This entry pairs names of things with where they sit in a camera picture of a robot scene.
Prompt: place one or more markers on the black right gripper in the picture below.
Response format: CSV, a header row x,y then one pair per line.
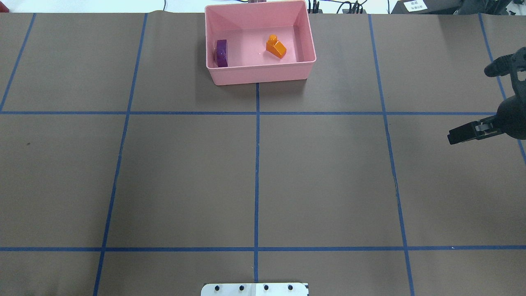
x,y
512,116

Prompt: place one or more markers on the orange toy block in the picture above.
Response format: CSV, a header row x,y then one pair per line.
x,y
275,46

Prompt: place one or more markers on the purple toy block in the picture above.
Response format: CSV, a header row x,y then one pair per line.
x,y
221,53

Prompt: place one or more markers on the pink plastic box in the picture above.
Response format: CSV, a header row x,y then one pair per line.
x,y
246,27

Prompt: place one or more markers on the white metal mounting base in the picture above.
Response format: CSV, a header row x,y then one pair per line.
x,y
256,289

